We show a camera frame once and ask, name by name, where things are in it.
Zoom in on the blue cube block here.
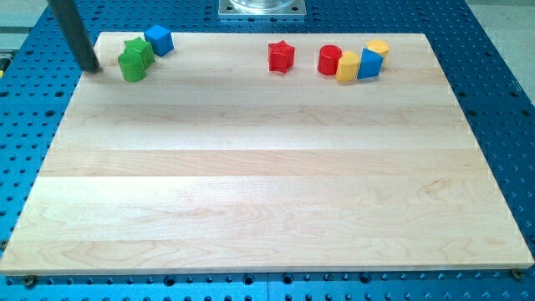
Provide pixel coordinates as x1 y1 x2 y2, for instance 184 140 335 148
144 25 174 57

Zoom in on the blue triangular block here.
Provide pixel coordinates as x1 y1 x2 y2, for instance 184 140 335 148
357 48 384 79

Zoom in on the red star block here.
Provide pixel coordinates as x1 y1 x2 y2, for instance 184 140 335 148
267 40 295 74

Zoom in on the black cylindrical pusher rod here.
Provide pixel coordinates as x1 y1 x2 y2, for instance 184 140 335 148
48 0 99 73

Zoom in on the light wooden board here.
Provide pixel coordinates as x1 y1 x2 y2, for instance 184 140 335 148
1 32 533 275

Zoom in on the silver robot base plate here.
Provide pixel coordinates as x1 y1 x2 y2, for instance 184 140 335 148
218 0 307 18

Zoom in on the yellow half-round block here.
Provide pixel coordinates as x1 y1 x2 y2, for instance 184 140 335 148
335 51 360 82

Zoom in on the green star block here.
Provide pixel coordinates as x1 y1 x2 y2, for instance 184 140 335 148
124 37 155 69

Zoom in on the red cylinder block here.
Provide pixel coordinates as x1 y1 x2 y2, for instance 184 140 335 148
317 44 342 75

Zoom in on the green cylinder block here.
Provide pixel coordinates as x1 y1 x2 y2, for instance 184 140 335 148
118 51 146 82

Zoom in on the yellow hexagon block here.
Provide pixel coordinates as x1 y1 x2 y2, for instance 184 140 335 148
366 39 390 67

